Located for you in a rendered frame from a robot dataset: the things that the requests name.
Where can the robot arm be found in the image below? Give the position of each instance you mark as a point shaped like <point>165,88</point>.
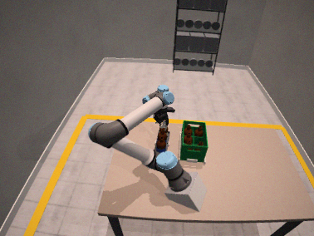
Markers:
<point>166,162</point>

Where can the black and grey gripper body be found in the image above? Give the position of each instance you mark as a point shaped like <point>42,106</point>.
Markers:
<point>161,114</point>

